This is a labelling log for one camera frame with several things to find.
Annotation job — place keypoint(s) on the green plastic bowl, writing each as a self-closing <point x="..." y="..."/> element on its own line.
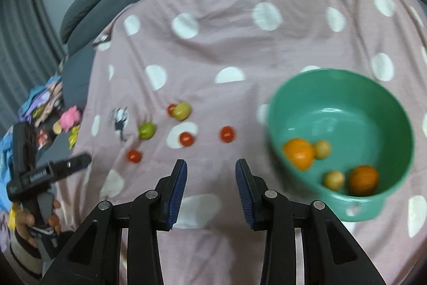
<point x="333" y="94"/>

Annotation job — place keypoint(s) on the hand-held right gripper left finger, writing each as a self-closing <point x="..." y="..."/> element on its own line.
<point x="176" y="191"/>

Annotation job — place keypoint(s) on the grey curtain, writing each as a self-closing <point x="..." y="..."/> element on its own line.
<point x="26" y="38"/>

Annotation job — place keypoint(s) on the pink toy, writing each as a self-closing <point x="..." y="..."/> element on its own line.
<point x="70" y="118"/>

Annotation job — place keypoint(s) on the orange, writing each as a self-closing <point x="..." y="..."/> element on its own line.
<point x="363" y="180"/>
<point x="298" y="154"/>

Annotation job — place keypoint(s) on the yellow toy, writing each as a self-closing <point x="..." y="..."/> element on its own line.
<point x="74" y="136"/>

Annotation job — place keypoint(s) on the person's left forearm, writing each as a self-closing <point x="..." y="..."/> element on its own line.
<point x="23" y="255"/>

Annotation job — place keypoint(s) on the pile of colourful clothes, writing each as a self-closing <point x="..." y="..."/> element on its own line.
<point x="40" y="98"/>

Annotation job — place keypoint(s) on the person's left hand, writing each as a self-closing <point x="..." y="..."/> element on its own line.
<point x="25" y="223"/>

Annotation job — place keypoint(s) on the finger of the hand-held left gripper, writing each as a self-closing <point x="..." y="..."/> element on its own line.
<point x="71" y="164"/>

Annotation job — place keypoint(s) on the pink polka-dot blanket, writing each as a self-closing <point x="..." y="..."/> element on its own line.
<point x="233" y="48"/>

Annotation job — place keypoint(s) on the small green fruit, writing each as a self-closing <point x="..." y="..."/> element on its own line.
<point x="182" y="111"/>
<point x="147" y="130"/>

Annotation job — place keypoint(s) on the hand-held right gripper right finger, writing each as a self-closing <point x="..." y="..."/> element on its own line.
<point x="243" y="191"/>

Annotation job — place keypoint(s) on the red cherry tomato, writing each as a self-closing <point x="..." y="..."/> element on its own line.
<point x="171" y="109"/>
<point x="186" y="139"/>
<point x="134" y="156"/>
<point x="228" y="133"/>

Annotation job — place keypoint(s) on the small yellow fruit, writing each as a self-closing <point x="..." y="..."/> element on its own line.
<point x="334" y="180"/>
<point x="323" y="149"/>

